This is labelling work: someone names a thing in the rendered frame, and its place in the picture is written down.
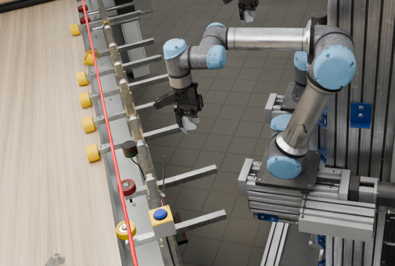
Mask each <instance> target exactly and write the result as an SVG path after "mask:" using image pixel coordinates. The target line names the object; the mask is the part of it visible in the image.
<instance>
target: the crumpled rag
mask: <svg viewBox="0 0 395 266"><path fill-rule="evenodd" d="M64 262H65V257H60V253H58V254H54V255H52V256H51V257H50V258H49V261H48V262H47V263H46V264H45V266H58V265H61V264H63V263H64Z"/></svg>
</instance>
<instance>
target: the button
mask: <svg viewBox="0 0 395 266"><path fill-rule="evenodd" d="M154 216H155V218H157V219H161V218H164V217H165V216H166V210H164V209H162V208H160V209H157V210H156V211H155V212H154Z"/></svg>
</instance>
